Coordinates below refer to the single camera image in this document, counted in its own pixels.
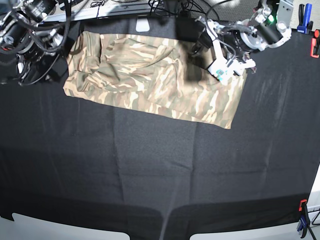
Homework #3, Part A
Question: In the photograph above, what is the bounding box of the white tape patch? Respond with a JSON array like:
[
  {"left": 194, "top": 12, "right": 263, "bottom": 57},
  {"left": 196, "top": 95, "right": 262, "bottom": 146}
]
[{"left": 135, "top": 18, "right": 150, "bottom": 33}]

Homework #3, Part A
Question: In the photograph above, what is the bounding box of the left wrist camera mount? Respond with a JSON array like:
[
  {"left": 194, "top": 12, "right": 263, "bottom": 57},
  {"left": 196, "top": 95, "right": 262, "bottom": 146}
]
[{"left": 196, "top": 16, "right": 256, "bottom": 86}]

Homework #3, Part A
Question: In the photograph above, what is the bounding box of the blue clamp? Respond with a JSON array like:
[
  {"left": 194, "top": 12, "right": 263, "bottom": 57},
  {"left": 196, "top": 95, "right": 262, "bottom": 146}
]
[
  {"left": 297, "top": 3, "right": 313, "bottom": 35},
  {"left": 297, "top": 199, "right": 310, "bottom": 239}
]

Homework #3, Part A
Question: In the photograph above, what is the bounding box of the blue clamp right rear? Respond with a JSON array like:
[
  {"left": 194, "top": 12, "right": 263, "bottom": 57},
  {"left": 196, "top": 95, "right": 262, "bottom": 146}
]
[{"left": 297, "top": 3, "right": 313, "bottom": 35}]

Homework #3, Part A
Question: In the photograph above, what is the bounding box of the red clamp right rear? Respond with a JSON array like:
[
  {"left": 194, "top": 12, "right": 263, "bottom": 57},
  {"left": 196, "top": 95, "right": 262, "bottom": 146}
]
[{"left": 310, "top": 29, "right": 320, "bottom": 59}]

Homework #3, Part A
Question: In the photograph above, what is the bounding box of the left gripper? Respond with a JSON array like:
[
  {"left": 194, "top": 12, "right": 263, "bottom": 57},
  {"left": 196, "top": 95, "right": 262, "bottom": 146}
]
[{"left": 191, "top": 28, "right": 214, "bottom": 57}]

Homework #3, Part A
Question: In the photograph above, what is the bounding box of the black cable bundle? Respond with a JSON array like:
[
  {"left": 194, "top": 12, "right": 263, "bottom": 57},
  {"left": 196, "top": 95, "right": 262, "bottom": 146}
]
[{"left": 89, "top": 0, "right": 221, "bottom": 20}]

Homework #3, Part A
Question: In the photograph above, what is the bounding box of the aluminium rail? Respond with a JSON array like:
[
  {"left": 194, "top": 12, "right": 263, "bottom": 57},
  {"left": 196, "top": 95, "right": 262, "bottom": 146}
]
[{"left": 69, "top": 5, "right": 181, "bottom": 22}]

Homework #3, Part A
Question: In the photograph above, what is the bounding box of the blue clamp right front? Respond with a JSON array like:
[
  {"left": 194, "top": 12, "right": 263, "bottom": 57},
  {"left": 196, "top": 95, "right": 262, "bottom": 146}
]
[{"left": 297, "top": 199, "right": 310, "bottom": 239}]

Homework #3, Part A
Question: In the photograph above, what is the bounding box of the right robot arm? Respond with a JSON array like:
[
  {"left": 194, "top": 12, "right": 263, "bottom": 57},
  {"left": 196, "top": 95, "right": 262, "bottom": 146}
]
[{"left": 0, "top": 0, "right": 80, "bottom": 87}]

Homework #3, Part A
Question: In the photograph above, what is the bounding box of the camouflage t-shirt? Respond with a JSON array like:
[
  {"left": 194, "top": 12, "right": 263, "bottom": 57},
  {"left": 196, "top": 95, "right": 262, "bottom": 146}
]
[{"left": 63, "top": 31, "right": 247, "bottom": 129}]

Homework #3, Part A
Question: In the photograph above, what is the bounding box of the black table cloth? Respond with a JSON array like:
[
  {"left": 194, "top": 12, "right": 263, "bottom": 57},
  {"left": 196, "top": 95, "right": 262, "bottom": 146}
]
[{"left": 0, "top": 32, "right": 320, "bottom": 240}]

